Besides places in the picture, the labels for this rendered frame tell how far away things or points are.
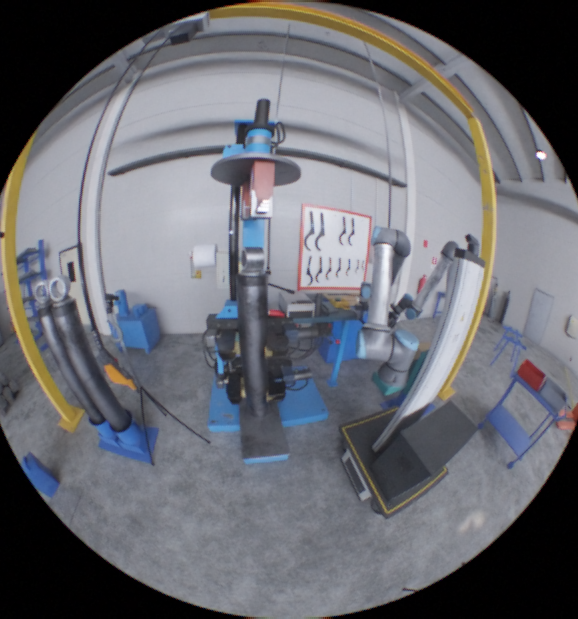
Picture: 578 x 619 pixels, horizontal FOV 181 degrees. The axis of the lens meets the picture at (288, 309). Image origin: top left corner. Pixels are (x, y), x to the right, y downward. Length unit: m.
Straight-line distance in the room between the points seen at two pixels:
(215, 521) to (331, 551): 0.86
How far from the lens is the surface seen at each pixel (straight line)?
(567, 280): 10.93
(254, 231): 1.58
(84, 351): 1.51
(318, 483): 1.77
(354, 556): 1.80
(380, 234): 1.06
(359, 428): 1.72
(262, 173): 1.02
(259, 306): 1.17
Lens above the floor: 1.68
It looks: 21 degrees down
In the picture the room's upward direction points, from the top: 3 degrees clockwise
